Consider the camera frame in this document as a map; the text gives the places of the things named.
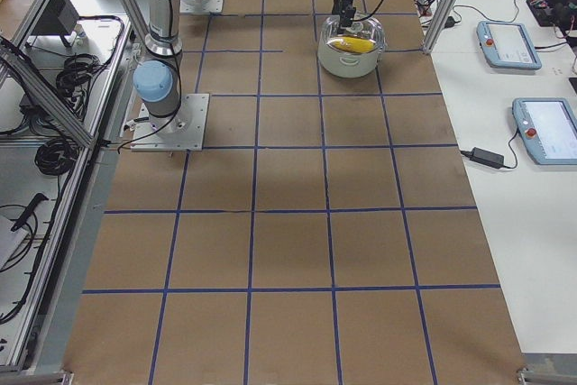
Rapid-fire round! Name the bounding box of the glass pot lid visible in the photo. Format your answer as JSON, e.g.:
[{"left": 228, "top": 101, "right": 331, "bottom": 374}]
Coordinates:
[{"left": 320, "top": 15, "right": 386, "bottom": 53}]

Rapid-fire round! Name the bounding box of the yellow corn cob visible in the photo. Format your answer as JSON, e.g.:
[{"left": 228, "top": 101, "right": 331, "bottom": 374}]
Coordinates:
[{"left": 327, "top": 35, "right": 376, "bottom": 54}]

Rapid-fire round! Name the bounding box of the pale green cooking pot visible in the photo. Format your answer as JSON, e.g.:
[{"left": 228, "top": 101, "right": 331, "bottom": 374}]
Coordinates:
[{"left": 317, "top": 33, "right": 385, "bottom": 78}]

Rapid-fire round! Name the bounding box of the far teach pendant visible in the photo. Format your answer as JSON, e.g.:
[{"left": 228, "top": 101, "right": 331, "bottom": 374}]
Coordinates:
[{"left": 476, "top": 21, "right": 542, "bottom": 70}]

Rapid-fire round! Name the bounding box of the teach pendant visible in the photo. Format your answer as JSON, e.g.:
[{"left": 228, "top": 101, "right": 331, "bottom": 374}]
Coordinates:
[
  {"left": 476, "top": 21, "right": 542, "bottom": 70},
  {"left": 512, "top": 97, "right": 576, "bottom": 165}
]

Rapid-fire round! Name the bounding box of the black power adapter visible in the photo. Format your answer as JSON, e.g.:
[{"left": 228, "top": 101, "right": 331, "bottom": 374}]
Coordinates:
[{"left": 469, "top": 147, "right": 504, "bottom": 169}]

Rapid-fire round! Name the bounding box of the near teach pendant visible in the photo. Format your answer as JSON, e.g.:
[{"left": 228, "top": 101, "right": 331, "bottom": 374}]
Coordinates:
[{"left": 512, "top": 97, "right": 576, "bottom": 165}]

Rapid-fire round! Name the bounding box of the aluminium frame post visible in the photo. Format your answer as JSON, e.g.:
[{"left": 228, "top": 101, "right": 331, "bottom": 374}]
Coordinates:
[{"left": 422, "top": 0, "right": 478, "bottom": 53}]

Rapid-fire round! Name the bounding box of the black cable coil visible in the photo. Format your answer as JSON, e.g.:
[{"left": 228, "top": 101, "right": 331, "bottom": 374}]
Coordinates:
[{"left": 34, "top": 137, "right": 80, "bottom": 177}]

